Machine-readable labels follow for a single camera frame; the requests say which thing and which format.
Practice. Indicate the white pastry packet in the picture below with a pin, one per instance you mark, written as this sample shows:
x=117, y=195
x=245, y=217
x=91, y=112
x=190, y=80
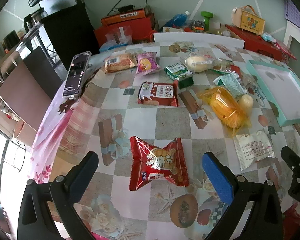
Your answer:
x=251, y=148

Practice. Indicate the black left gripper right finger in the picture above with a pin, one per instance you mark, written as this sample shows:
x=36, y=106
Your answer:
x=265, y=218

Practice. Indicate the clear tissue box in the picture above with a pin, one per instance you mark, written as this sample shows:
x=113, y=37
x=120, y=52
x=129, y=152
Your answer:
x=118, y=37

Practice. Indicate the wooden toy box with handle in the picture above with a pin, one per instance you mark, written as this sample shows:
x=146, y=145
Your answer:
x=245, y=18

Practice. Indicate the green dumbbell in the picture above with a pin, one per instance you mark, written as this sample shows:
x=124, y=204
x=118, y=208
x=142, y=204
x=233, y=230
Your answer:
x=207, y=16

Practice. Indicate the floral checkered tablecloth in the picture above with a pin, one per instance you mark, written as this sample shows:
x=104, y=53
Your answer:
x=159, y=210

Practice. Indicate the smartphone on stand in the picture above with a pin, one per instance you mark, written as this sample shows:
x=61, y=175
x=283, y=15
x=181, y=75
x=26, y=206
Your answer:
x=74, y=80

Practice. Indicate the clear round bun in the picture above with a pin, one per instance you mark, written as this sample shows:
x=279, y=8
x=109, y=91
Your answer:
x=198, y=62

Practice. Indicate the red gift box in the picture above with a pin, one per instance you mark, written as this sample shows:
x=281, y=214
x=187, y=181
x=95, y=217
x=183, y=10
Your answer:
x=256, y=43

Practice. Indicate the red paper bag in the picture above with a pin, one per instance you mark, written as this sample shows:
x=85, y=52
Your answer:
x=133, y=31

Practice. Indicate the brown chair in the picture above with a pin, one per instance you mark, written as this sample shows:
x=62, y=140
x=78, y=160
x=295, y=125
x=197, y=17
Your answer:
x=30, y=88

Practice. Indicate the green foil snack packet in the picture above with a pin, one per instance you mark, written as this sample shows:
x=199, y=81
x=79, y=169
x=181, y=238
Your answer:
x=233, y=83

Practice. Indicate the red patterned snack packet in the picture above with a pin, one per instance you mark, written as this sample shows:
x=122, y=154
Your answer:
x=236, y=69

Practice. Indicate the blue plastic bottle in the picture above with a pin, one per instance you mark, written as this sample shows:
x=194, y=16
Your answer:
x=177, y=21

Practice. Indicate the purple wall calendar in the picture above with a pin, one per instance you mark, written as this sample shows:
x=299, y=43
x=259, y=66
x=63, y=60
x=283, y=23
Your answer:
x=292, y=14

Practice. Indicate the white shelf frame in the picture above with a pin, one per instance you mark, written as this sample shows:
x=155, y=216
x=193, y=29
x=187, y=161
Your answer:
x=292, y=32

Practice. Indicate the black refrigerator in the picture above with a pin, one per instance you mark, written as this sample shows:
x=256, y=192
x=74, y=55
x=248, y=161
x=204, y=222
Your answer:
x=71, y=32

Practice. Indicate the electric kettle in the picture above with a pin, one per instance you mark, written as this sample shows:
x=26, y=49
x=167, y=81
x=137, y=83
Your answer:
x=32, y=19

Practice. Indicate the green white biscuit pack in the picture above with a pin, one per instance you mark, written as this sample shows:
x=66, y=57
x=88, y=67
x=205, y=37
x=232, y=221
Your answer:
x=178, y=72

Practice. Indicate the orange bread packet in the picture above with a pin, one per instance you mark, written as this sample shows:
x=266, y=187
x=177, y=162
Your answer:
x=119, y=62

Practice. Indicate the red bow-shaped snack packet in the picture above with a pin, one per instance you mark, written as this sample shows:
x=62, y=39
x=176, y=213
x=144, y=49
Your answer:
x=151, y=162

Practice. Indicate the teal rimmed white tray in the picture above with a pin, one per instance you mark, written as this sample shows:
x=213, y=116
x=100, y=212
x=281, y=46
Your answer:
x=281, y=88

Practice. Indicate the small cream round pastry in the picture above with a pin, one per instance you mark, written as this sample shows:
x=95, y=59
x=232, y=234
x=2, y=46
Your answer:
x=246, y=103

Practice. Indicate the dark red biscuit packet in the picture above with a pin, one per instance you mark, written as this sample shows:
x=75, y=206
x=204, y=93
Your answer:
x=158, y=94

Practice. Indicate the pink snack packet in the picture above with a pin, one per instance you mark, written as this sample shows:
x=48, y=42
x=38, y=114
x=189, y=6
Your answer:
x=147, y=63

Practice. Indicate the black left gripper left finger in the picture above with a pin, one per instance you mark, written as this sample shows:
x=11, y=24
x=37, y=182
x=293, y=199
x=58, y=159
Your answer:
x=68, y=190

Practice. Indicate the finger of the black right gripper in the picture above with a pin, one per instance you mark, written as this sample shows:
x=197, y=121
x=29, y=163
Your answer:
x=293, y=162

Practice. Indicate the light blue tissue pack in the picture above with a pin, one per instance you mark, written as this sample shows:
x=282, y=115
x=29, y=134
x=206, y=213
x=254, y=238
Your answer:
x=268, y=37

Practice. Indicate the green edged round cake packet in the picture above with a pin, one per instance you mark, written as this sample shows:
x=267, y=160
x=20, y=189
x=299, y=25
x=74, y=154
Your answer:
x=221, y=66

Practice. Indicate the orange cardboard box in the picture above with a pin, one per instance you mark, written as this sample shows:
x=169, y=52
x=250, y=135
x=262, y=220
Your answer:
x=127, y=16

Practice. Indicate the yellow cake packet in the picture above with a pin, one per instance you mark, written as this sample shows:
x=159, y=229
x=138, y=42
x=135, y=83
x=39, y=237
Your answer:
x=226, y=108

